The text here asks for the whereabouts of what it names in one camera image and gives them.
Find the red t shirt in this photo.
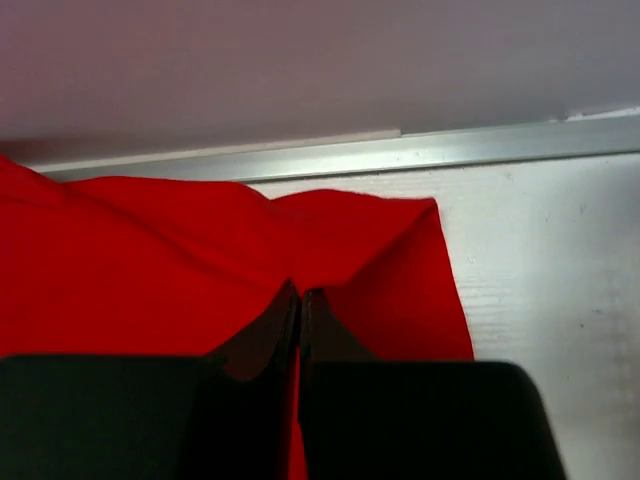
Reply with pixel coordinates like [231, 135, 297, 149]
[1, 160, 474, 479]

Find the aluminium table edge rail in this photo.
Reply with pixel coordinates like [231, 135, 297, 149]
[31, 107, 639, 182]

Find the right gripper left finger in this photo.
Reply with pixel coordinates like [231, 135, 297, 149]
[1, 284, 299, 479]

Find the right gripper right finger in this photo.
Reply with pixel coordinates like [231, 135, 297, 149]
[299, 290, 566, 479]

